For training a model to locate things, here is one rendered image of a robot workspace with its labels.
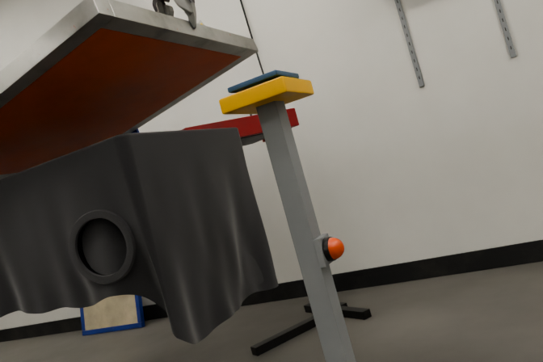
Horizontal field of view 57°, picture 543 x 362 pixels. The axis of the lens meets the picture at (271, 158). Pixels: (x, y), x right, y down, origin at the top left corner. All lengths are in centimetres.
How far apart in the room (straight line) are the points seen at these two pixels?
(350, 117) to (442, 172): 62
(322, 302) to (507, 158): 216
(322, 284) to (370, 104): 222
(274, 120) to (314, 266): 26
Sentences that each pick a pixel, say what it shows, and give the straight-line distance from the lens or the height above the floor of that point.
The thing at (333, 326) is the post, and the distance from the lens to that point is 92.
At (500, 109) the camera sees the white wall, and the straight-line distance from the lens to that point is 294.
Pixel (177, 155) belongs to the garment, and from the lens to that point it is 107.
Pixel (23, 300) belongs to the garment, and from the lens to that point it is 127.
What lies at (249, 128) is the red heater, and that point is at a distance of 234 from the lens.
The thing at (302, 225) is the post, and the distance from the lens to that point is 88.
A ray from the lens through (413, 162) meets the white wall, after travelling 299.
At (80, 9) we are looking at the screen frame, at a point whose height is 116.
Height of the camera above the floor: 80
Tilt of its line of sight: 2 degrees up
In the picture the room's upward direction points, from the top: 15 degrees counter-clockwise
